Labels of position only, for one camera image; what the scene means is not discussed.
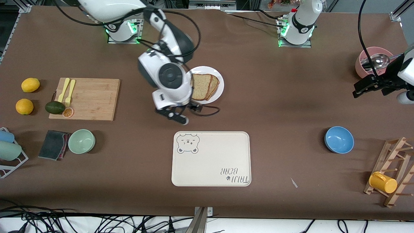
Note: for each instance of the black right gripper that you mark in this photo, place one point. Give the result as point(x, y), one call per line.
point(192, 106)

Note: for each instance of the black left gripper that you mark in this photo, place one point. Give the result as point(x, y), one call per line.
point(389, 78)

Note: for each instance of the white round plate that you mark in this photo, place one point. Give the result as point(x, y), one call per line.
point(220, 94)

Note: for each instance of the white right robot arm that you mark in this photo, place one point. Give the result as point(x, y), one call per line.
point(161, 87)

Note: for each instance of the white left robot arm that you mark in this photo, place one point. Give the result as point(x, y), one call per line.
point(300, 26)

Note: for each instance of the pink bowl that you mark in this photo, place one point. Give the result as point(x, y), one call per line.
point(360, 69)

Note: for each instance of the metal ladle spoon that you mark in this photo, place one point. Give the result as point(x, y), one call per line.
point(380, 60)

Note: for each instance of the cream bear print tray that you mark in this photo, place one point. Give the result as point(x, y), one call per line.
point(210, 161)

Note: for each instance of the blue bowl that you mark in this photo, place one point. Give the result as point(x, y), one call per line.
point(339, 139)

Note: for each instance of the bamboo cutting board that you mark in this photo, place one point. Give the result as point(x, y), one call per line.
point(93, 100)

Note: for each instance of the yellow mug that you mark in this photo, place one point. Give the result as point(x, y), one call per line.
point(383, 183)

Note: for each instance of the wooden peg drying rack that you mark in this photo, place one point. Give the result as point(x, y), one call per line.
point(404, 181)

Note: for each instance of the pale green bowl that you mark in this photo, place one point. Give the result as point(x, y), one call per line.
point(81, 141)

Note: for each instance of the toy orange slice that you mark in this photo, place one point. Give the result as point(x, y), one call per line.
point(68, 112)

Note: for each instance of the yellow plastic knife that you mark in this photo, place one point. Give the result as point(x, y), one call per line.
point(63, 90)

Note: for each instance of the pink cloth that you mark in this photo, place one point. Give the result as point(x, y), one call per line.
point(65, 145)

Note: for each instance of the dark green avocado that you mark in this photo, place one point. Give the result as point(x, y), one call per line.
point(54, 107)

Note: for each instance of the dark grey cloth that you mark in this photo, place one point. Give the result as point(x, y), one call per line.
point(51, 145)

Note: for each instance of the yellow lemon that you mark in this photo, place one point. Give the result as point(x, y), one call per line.
point(24, 106)
point(30, 84)

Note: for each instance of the pale green cup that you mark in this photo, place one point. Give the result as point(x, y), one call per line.
point(9, 150)

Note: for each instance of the light blue cup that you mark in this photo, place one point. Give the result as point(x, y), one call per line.
point(6, 136)

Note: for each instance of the aluminium profile with bracket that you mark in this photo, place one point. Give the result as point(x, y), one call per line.
point(397, 15)

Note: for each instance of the metal frame rack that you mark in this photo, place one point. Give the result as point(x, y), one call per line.
point(210, 4)

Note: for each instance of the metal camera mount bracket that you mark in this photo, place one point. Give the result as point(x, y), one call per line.
point(200, 223)

